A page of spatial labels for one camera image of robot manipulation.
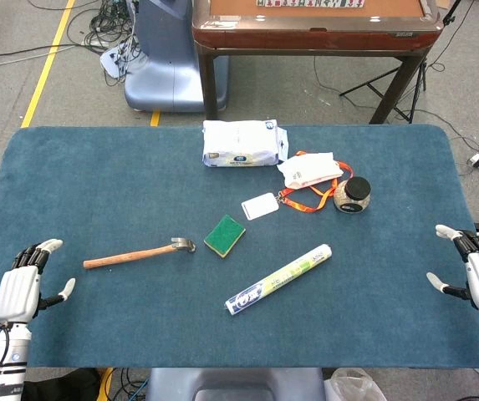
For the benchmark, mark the cling film roll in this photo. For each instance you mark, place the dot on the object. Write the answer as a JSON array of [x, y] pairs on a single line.
[[276, 280]]

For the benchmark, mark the glass jar with black lid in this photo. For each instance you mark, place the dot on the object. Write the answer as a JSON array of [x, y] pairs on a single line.
[[350, 200]]

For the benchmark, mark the white power strip with plugs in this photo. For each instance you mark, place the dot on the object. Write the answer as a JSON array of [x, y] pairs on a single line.
[[111, 60]]

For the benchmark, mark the grey robot torso base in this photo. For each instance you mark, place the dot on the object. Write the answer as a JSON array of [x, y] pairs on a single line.
[[235, 384]]

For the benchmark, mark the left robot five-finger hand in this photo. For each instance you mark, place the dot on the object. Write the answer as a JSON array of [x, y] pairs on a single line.
[[15, 292]]

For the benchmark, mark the brown mahjong table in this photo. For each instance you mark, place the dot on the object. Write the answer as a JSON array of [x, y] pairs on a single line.
[[306, 39]]

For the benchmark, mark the blue felt table mat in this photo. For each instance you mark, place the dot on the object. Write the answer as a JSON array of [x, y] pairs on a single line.
[[97, 188]]

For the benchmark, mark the large white tissue pack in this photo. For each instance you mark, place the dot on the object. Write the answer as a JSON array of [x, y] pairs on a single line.
[[239, 142]]

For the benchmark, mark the black tripod stand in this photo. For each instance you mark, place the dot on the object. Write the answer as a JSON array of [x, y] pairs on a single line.
[[423, 79]]

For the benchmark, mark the black cloth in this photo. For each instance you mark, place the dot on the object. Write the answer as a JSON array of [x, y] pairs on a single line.
[[63, 386]]

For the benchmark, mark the white badge card holder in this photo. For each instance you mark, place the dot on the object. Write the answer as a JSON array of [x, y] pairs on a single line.
[[260, 206]]

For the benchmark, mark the upright mahjong tile row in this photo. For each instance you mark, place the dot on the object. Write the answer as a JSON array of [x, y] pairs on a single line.
[[310, 3]]

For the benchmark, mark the small white pink wipes pack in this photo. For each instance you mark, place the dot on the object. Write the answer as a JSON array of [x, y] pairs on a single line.
[[308, 169]]

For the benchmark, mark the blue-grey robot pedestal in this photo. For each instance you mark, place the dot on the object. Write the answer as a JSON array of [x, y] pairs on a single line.
[[168, 62]]

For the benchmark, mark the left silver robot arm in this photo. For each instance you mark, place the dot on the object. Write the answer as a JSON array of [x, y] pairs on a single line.
[[7, 359]]

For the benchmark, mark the green and yellow sponge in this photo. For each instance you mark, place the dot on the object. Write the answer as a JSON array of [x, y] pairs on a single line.
[[223, 236]]

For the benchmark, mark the clear plastic bag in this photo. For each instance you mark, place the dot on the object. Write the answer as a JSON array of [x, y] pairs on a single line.
[[352, 386]]

